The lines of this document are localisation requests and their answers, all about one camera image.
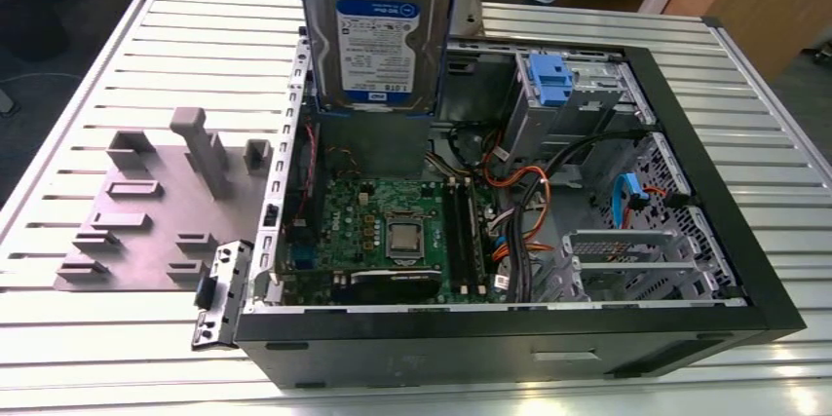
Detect black graphics card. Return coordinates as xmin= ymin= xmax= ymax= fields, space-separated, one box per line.
xmin=331 ymin=267 xmax=443 ymax=303

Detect black case fan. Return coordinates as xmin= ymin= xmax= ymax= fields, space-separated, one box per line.
xmin=288 ymin=108 xmax=327 ymax=237

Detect hard disk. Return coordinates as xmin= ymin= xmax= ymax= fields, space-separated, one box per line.
xmin=285 ymin=0 xmax=460 ymax=119

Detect silver CPU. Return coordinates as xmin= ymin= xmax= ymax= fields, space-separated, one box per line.
xmin=388 ymin=223 xmax=424 ymax=259

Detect silver disk bay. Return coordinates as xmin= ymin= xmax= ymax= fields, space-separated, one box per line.
xmin=555 ymin=228 xmax=747 ymax=304

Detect silver power supply unit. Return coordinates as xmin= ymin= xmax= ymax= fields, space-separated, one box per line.
xmin=303 ymin=108 xmax=437 ymax=179

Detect RAM slot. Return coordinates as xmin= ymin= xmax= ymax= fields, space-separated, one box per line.
xmin=443 ymin=176 xmax=475 ymax=296
xmin=459 ymin=176 xmax=491 ymax=295

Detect wooden cabinet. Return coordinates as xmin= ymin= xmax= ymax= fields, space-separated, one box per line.
xmin=668 ymin=0 xmax=832 ymax=81

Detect silver drive cage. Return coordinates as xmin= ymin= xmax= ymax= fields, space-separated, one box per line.
xmin=505 ymin=50 xmax=655 ymax=167

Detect orange yellow power wires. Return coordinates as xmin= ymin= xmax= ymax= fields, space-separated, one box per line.
xmin=425 ymin=150 xmax=555 ymax=266

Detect black sleeved cable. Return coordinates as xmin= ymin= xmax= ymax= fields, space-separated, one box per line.
xmin=519 ymin=127 xmax=657 ymax=222

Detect black open PC case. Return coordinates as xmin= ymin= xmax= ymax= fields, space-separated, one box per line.
xmin=233 ymin=24 xmax=807 ymax=391

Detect blue plastic drive latch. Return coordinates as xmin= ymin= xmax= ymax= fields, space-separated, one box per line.
xmin=529 ymin=53 xmax=577 ymax=108

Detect black wire bundle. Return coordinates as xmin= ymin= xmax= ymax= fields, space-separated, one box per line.
xmin=491 ymin=176 xmax=551 ymax=304

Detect grey parts rack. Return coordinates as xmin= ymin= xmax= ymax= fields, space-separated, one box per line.
xmin=49 ymin=106 xmax=275 ymax=294

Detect CPU socket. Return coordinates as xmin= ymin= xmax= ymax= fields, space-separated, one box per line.
xmin=381 ymin=209 xmax=432 ymax=267

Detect blue data wire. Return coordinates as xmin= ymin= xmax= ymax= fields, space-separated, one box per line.
xmin=609 ymin=170 xmax=652 ymax=232

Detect green motherboard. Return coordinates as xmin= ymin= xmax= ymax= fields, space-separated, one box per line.
xmin=276 ymin=176 xmax=515 ymax=305

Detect red black fan wire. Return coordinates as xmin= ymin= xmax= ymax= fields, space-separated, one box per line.
xmin=292 ymin=121 xmax=324 ymax=228

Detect black connector power wire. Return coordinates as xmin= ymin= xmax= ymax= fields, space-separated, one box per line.
xmin=649 ymin=185 xmax=699 ymax=211

